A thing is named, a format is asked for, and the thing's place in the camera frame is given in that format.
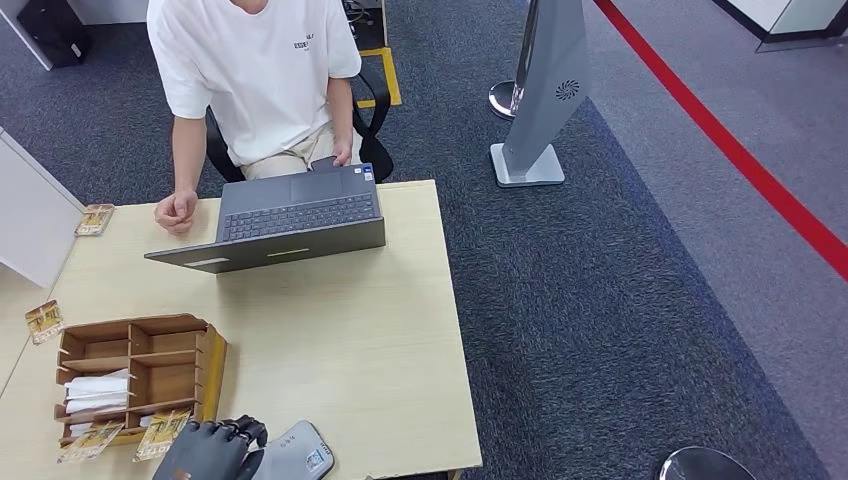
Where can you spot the person's right hand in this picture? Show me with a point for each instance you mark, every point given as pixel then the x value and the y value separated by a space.
pixel 175 212

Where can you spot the person's left hand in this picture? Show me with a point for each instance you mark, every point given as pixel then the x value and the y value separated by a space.
pixel 343 151

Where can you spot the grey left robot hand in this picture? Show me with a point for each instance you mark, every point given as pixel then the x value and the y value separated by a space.
pixel 205 450

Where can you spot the dark smartphone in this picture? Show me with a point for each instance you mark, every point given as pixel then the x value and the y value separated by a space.
pixel 324 164

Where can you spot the golden hotel key card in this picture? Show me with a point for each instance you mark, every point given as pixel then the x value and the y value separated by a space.
pixel 44 322
pixel 89 442
pixel 162 434
pixel 95 220

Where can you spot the person's right forearm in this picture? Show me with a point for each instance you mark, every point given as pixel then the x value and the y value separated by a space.
pixel 188 156

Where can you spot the person's left forearm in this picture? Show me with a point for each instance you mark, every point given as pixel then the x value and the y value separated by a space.
pixel 340 109

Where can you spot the wooden card organizer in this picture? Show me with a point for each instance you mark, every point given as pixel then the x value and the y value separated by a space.
pixel 166 371

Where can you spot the grey card reader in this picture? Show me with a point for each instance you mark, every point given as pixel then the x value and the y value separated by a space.
pixel 298 457

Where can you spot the person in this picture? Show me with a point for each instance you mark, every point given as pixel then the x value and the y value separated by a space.
pixel 258 66

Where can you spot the white card stack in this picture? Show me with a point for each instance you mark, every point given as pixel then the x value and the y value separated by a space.
pixel 99 394

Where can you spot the black office chair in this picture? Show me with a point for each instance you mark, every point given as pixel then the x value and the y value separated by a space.
pixel 378 162

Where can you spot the dark grey laptop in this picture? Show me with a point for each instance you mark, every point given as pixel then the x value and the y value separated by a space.
pixel 298 212

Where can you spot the yellow floor tape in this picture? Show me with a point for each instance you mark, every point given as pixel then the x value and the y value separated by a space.
pixel 389 76

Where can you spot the chrome stanchion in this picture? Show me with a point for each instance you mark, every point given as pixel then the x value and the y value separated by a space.
pixel 505 99

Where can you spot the black computer case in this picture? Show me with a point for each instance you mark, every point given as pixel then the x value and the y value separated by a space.
pixel 53 30

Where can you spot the grey tapered kiosk stand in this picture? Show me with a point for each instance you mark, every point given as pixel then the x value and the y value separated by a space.
pixel 550 66

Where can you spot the white desk leg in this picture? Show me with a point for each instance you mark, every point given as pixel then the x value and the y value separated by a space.
pixel 26 33

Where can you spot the red floor tape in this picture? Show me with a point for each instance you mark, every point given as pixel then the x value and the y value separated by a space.
pixel 748 166

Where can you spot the round chrome base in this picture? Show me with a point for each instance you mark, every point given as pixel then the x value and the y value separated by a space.
pixel 702 467

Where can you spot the white counter with dark base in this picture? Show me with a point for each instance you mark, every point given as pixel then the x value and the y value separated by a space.
pixel 808 13

